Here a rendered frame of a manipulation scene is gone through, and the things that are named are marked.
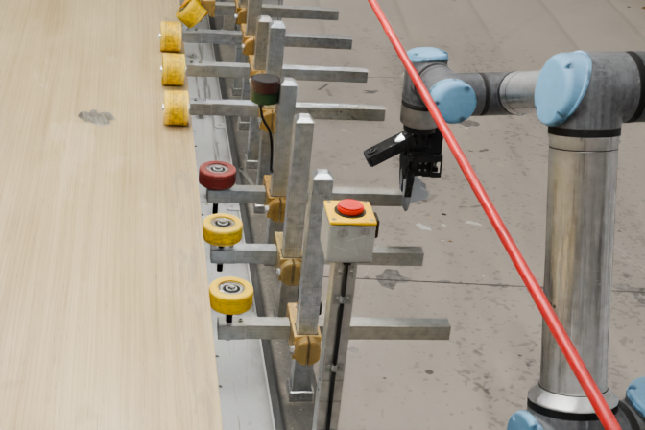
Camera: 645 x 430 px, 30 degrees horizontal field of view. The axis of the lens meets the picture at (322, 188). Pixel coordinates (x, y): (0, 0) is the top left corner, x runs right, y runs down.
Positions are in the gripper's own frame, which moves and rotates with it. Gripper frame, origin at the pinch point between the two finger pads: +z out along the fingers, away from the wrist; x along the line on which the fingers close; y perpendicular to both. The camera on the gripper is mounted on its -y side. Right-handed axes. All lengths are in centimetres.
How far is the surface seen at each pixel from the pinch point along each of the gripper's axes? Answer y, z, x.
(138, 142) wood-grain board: -59, -9, 13
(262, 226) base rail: -30.2, 11.6, 11.7
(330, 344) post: -28, -17, -82
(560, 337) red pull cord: -31, -82, -179
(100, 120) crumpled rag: -68, -11, 22
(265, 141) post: -29.7, -7.1, 18.9
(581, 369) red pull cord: -31, -82, -182
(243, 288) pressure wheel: -39, -9, -50
